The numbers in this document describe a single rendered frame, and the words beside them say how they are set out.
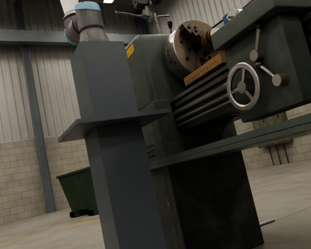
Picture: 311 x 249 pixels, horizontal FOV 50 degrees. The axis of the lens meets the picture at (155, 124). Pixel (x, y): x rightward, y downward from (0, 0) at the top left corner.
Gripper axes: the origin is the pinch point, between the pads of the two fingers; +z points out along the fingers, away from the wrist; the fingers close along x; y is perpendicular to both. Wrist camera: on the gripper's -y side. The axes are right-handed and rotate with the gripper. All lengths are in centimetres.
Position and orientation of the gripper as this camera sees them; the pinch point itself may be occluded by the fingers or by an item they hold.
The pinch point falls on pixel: (150, 20)
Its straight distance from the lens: 204.1
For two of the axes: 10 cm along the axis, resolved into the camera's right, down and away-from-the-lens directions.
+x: 4.2, -2.2, -8.8
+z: 2.0, 9.7, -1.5
